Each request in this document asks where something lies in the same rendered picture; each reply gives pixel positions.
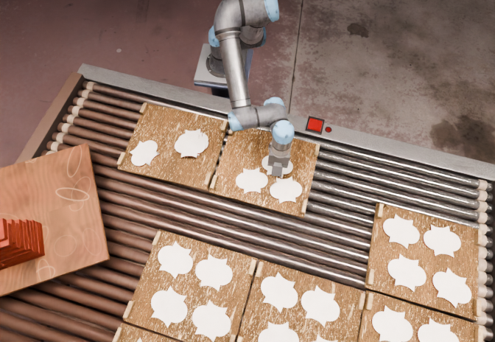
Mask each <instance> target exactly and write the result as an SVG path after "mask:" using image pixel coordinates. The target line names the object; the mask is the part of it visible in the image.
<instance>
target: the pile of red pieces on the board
mask: <svg viewBox="0 0 495 342"><path fill-rule="evenodd" d="M42 256H45V251H44V244H43V231H42V224H41V223H39V222H37V221H34V220H27V219H25V220H19V219H18V220H13V219H9V220H5V219H4V218H2V219H0V270H3V269H5V268H8V267H11V266H14V265H17V264H20V263H23V262H27V261H30V260H32V259H36V258H38V257H42Z"/></svg>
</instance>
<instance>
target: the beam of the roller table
mask: <svg viewBox="0 0 495 342"><path fill-rule="evenodd" d="M77 73H79V74H82V75H83V76H84V78H85V79H86V80H87V81H88V82H90V81H91V82H94V83H96V84H100V85H103V86H108V87H111V88H117V89H120V90H123V91H129V92H132V93H135V94H140V95H144V96H147V97H152V98H156V99H159V100H164V101H167V102H172V103H175V104H179V105H184V106H187V107H190V108H196V109H199V110H202V111H208V112H211V113H214V114H219V115H223V116H228V113H229V112H231V111H232V108H231V101H230V100H229V99H226V98H223V97H218V96H214V95H211V94H206V93H203V92H199V91H193V90H190V89H187V88H181V87H178V86H175V85H170V84H166V83H161V82H158V81H154V80H148V79H145V78H142V77H137V76H133V75H130V74H125V73H121V72H118V71H113V70H110V69H104V68H100V67H97V66H92V65H88V64H85V63H83V64H82V65H81V67H80V68H79V70H78V72H77ZM287 117H288V120H289V122H290V123H291V124H292V125H293V127H294V133H295V134H298V135H302V136H307V137H310V138H313V139H319V140H322V141H325V142H331V143H334V144H339V145H342V146H346V147H351V148H354V149H358V150H363V151H366V152H369V153H375V154H378V155H381V156H386V157H389V158H394V159H398V160H401V161H406V162H410V163H413V164H418V165H421V166H425V167H430V168H433V169H437V170H442V171H445V172H450V173H454V174H457V175H462V176H465V177H469V178H474V179H477V180H478V179H480V180H484V181H487V182H488V183H491V182H493V181H495V164H490V163H487V162H484V161H478V160H475V159H472V158H466V157H463V156H458V155H455V154H451V153H445V152H442V151H439V150H433V149H430V148H427V147H422V146H418V145H415V144H409V143H406V142H400V141H397V140H394V139H389V138H385V137H382V136H377V135H373V134H370V133H364V132H361V131H358V130H352V129H349V128H344V127H340V126H337V125H332V124H329V123H325V122H324V125H323V131H322V133H321V135H319V134H316V133H310V132H307V131H305V130H306V124H307V121H308V119H307V118H304V117H301V116H296V115H292V114H287ZM326 127H330V128H331V132H330V133H327V132H326V131H325V128H326Z"/></svg>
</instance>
